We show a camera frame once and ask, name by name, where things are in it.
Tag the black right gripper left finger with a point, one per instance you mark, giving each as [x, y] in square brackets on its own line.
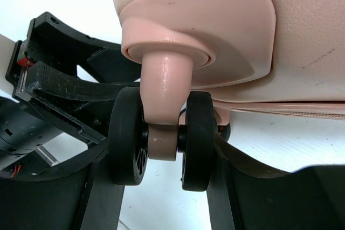
[100, 203]

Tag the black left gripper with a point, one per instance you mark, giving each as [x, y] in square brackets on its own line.
[23, 130]

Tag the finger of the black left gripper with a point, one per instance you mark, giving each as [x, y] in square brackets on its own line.
[56, 44]

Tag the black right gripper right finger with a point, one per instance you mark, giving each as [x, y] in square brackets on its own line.
[222, 199]

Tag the pink hard-shell suitcase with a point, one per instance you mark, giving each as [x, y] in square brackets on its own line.
[203, 59]

